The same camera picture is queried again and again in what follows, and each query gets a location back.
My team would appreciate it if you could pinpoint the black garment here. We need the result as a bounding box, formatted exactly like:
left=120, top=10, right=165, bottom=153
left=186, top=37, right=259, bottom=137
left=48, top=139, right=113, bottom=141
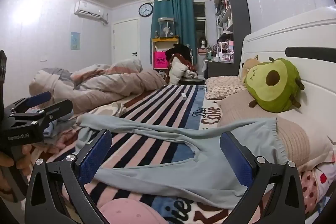
left=166, top=43, right=192, bottom=62

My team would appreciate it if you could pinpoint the person's left hand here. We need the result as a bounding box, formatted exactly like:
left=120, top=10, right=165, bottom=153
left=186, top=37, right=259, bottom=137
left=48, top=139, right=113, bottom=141
left=0, top=144, right=34, bottom=195

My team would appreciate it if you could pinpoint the brown plush toy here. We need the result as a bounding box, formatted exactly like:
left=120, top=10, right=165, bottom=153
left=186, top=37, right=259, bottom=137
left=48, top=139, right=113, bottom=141
left=241, top=55, right=261, bottom=84

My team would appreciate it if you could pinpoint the small blue wall poster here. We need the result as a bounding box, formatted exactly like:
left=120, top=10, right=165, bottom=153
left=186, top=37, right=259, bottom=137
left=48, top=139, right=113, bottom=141
left=71, top=32, right=80, bottom=51

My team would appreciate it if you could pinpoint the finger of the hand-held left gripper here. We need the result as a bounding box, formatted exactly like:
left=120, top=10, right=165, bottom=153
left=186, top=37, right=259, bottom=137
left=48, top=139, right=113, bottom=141
left=10, top=99, right=74, bottom=126
left=5, top=91, right=52, bottom=114

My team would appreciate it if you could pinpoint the dark tall bookshelf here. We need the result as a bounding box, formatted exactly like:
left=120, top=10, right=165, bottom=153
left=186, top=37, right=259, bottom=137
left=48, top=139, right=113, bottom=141
left=214, top=0, right=252, bottom=64

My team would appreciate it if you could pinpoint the dark desk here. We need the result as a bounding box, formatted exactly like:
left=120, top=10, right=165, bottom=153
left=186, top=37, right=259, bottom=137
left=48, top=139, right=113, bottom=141
left=203, top=60, right=240, bottom=80

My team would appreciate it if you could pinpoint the white door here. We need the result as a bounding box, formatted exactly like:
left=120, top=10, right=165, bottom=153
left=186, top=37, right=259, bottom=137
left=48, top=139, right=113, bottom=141
left=112, top=18, right=139, bottom=67

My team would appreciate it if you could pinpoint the clutter of desk items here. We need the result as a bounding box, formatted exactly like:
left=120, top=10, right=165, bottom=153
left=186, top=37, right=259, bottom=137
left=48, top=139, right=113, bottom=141
left=207, top=40, right=236, bottom=63

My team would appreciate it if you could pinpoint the green avocado plush toy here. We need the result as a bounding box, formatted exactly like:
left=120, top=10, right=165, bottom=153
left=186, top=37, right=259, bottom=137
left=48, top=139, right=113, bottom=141
left=245, top=57, right=305, bottom=112

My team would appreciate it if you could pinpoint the pink shopping bag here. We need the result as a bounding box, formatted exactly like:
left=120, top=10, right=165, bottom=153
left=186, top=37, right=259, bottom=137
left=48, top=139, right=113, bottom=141
left=154, top=50, right=168, bottom=69

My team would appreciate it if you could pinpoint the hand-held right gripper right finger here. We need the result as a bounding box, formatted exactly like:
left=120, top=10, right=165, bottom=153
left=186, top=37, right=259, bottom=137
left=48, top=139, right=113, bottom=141
left=220, top=131, right=306, bottom=224

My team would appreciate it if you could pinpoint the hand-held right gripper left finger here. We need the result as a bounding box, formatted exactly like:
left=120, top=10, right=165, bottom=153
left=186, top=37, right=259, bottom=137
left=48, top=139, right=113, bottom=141
left=25, top=129, right=113, bottom=224

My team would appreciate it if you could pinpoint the floral pillow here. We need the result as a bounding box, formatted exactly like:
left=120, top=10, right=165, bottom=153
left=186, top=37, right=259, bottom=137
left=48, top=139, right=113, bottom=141
left=205, top=76, right=247, bottom=100

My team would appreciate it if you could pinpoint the pink cap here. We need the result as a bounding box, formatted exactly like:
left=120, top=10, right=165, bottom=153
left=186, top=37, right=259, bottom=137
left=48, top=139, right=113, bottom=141
left=98, top=198, right=168, bottom=224

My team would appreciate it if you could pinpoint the white air conditioner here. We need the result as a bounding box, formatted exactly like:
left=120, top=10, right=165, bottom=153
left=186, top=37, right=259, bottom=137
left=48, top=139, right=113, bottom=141
left=74, top=0, right=109, bottom=24

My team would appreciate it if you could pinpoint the small blue cloth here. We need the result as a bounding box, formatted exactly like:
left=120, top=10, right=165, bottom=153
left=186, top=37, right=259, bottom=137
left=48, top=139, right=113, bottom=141
left=43, top=119, right=79, bottom=141

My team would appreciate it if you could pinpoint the beige patterned blanket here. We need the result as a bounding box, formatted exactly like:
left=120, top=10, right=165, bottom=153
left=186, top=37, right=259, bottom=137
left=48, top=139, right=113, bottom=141
left=88, top=101, right=128, bottom=117

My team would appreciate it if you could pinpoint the round wall clock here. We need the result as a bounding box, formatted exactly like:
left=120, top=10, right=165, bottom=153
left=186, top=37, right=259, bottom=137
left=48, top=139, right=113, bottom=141
left=138, top=3, right=154, bottom=17

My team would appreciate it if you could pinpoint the window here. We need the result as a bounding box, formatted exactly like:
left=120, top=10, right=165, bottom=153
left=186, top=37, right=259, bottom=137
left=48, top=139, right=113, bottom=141
left=195, top=2, right=207, bottom=39

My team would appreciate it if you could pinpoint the pink spotted cloth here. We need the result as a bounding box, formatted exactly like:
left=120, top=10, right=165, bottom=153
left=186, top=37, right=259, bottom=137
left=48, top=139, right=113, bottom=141
left=299, top=161, right=336, bottom=209

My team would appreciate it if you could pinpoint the beige striped quilt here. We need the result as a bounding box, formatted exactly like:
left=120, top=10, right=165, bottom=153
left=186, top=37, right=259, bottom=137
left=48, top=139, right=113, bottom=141
left=29, top=58, right=168, bottom=114

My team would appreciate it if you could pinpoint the light blue shirt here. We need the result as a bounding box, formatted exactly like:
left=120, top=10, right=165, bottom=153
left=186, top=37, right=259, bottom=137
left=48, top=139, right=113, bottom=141
left=76, top=113, right=285, bottom=202

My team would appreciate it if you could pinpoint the white bed headboard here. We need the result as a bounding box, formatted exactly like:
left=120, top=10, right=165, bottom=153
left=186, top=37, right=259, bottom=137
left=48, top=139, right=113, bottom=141
left=238, top=6, right=336, bottom=146

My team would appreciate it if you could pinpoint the red and white jacket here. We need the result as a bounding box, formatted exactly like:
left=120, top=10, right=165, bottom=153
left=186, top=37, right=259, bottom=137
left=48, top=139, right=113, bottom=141
left=167, top=55, right=197, bottom=84

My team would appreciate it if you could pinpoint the glass display tank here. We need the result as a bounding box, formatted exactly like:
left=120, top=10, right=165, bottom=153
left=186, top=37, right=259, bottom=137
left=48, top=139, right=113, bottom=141
left=157, top=17, right=175, bottom=39

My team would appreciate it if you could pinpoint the teal curtain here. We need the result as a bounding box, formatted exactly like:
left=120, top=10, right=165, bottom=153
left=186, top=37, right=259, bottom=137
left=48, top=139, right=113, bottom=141
left=150, top=0, right=197, bottom=64

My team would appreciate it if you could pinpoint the striped printed blanket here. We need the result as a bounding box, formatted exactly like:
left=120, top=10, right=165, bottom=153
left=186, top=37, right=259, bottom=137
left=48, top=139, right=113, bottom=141
left=31, top=84, right=279, bottom=224

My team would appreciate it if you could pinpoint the yellow shelf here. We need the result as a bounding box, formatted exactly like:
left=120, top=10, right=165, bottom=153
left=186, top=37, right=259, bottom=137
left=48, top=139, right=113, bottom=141
left=152, top=38, right=180, bottom=69

